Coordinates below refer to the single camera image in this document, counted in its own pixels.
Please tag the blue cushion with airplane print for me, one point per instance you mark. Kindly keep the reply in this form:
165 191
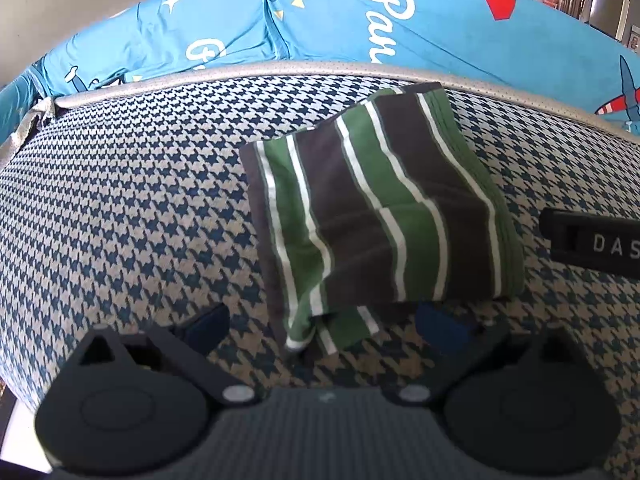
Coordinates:
450 25

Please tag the blue cushion with star print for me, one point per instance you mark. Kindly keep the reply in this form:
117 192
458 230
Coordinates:
150 35

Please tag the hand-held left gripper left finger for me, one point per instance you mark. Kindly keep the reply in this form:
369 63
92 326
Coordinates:
207 325

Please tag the green striped shirt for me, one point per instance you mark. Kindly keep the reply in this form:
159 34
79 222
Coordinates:
375 210

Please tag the blue sofa armrest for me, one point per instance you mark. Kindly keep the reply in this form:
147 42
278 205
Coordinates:
20 97

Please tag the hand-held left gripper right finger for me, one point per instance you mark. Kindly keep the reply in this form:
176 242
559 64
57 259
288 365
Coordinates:
440 327

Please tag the silver refrigerator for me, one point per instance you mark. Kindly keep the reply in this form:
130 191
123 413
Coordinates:
607 5

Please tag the houndstooth sofa seat cover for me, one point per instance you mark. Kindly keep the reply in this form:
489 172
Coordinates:
125 210

